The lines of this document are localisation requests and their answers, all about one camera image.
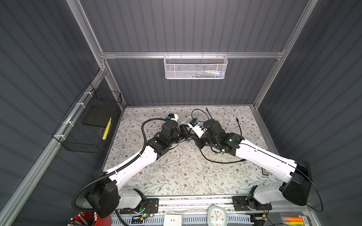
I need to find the black ethernet cable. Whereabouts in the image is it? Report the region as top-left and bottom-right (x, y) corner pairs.
(197, 118), (247, 164)

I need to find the small black power adapter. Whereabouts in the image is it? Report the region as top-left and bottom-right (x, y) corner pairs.
(262, 168), (270, 176)

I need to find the white network switch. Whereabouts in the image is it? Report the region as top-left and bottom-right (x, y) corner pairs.
(182, 116), (192, 128)

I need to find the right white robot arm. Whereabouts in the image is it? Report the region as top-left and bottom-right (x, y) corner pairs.
(188, 119), (315, 211)

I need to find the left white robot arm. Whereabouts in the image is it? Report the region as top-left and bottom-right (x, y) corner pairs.
(71, 114), (192, 218)

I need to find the white desk clock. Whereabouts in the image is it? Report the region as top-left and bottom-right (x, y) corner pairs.
(207, 205), (228, 226)

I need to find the yellow striped item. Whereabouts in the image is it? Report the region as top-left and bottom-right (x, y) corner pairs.
(102, 118), (112, 140)

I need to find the black box in basket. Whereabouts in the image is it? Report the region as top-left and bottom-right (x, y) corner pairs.
(82, 105), (113, 128)

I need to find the white power socket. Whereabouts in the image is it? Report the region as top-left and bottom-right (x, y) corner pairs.
(163, 214), (183, 226)

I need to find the red pen cup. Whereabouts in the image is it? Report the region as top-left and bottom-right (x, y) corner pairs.
(68, 211), (112, 226)

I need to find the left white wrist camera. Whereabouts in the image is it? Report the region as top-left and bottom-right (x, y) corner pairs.
(166, 114), (179, 122)

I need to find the white wire mesh basket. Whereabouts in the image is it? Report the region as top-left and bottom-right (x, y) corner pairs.
(163, 54), (228, 80)

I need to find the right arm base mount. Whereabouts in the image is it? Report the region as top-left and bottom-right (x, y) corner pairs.
(232, 196), (272, 211)

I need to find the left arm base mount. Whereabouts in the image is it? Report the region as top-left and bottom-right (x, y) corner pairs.
(118, 198), (159, 214)

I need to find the black wire basket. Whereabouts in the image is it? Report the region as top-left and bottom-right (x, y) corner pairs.
(53, 84), (123, 154)

